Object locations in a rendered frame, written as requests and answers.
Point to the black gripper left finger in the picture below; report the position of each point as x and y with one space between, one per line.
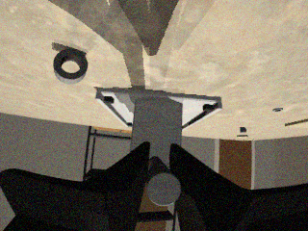
109 201

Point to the black ring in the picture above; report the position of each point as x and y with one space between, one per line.
69 55

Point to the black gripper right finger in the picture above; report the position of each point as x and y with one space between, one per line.
209 202

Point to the grey cylinder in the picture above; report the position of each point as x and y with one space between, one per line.
162 185

